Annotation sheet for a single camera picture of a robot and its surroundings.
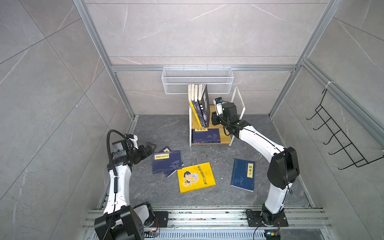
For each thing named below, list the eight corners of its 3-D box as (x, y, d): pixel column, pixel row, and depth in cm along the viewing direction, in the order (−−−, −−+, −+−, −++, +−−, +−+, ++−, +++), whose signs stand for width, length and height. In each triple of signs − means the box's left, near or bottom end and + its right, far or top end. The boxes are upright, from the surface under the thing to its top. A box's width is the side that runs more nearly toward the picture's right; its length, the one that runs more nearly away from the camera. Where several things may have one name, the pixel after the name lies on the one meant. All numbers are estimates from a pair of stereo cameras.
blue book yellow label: (230, 185, 87) (231, 184, 85) (233, 158, 98) (234, 156, 96) (252, 191, 84) (253, 190, 82) (253, 163, 96) (254, 161, 94)
